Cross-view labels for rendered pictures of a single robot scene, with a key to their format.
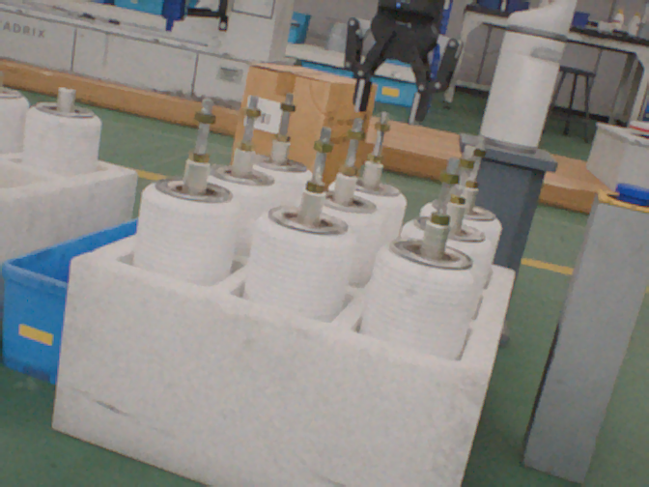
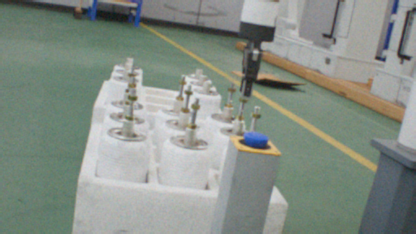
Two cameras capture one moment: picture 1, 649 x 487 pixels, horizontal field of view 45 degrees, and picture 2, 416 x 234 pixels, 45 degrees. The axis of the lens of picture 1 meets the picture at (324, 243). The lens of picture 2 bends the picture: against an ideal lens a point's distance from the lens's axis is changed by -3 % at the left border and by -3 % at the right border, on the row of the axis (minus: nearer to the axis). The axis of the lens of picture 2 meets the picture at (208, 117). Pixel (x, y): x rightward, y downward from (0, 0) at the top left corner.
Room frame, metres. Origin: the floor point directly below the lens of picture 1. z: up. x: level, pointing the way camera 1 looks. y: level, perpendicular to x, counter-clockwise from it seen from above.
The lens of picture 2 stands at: (0.42, -0.99, 0.53)
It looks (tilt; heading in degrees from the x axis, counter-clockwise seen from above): 13 degrees down; 65
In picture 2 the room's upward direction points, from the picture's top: 11 degrees clockwise
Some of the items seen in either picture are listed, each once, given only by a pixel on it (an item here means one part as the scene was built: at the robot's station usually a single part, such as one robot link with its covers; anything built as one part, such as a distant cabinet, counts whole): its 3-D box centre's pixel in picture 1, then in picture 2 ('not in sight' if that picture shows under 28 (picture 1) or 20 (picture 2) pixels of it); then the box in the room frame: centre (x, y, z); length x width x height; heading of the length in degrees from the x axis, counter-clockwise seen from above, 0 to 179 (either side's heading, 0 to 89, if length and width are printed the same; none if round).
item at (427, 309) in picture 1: (409, 347); (120, 179); (0.68, -0.10, 0.16); 0.10 x 0.10 x 0.18
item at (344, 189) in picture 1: (344, 190); (184, 120); (0.83, -0.01, 0.26); 0.02 x 0.02 x 0.03
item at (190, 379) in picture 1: (313, 339); (171, 196); (0.83, -0.01, 0.09); 0.39 x 0.39 x 0.18; 76
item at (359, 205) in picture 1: (341, 202); (182, 126); (0.83, -0.01, 0.25); 0.08 x 0.08 x 0.01
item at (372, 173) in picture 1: (371, 177); (237, 127); (0.94, -0.04, 0.26); 0.02 x 0.02 x 0.03
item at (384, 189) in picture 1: (369, 187); (236, 133); (0.94, -0.04, 0.25); 0.08 x 0.08 x 0.01
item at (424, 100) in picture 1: (430, 100); (249, 84); (0.92, -0.09, 0.37); 0.03 x 0.01 x 0.05; 66
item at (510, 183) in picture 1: (483, 236); (398, 216); (1.26, -0.25, 0.15); 0.15 x 0.15 x 0.30; 85
